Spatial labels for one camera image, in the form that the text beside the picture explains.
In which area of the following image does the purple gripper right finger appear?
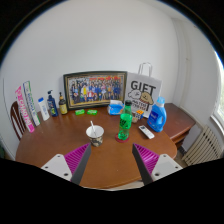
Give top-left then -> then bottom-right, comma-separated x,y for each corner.
132,143 -> 182,185

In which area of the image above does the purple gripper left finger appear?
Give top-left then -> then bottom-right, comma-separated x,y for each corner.
42,143 -> 91,185

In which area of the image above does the green plastic bottle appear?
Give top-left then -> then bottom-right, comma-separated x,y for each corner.
118,100 -> 133,140

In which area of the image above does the white remote control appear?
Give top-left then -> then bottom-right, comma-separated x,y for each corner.
139,125 -> 155,139

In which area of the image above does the white paper cup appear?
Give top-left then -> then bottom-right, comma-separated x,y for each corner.
86,125 -> 104,147

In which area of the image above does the red round coaster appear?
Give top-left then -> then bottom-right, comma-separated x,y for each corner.
115,134 -> 130,143

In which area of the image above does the blue detergent bottle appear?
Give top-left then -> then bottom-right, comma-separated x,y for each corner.
147,97 -> 167,132

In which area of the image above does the white spoon in cup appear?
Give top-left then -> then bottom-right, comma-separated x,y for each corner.
90,120 -> 97,138

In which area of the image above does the small snack packet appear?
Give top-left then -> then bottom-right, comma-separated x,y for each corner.
132,117 -> 138,123

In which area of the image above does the brown side cabinet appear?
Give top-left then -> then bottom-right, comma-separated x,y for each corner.
164,103 -> 196,148

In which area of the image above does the rubik's cube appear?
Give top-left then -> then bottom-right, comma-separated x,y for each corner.
135,110 -> 144,120

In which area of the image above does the white radiator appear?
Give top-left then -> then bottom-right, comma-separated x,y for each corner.
182,126 -> 222,166

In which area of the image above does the amber pump bottle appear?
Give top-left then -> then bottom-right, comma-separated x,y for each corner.
59,92 -> 68,115

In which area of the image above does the green soap bar right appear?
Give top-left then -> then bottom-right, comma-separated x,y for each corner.
87,109 -> 98,115

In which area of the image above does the white lotion bottle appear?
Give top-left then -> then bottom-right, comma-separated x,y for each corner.
38,97 -> 50,121

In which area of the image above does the dark blue pump bottle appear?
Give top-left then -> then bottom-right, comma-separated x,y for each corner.
47,90 -> 58,117

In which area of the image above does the blue tissue pack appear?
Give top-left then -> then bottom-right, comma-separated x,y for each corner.
107,100 -> 124,115

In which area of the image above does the wooden chair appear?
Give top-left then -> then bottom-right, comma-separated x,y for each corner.
10,102 -> 26,139

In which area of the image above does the white gift paper bag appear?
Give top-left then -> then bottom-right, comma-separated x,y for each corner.
125,62 -> 162,117

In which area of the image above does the framed group photo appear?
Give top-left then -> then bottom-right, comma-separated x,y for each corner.
63,71 -> 127,110

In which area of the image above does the pink toothpaste box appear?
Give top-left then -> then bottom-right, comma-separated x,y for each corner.
15,86 -> 35,133

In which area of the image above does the green white toothpaste box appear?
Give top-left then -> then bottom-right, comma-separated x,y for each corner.
23,81 -> 40,126

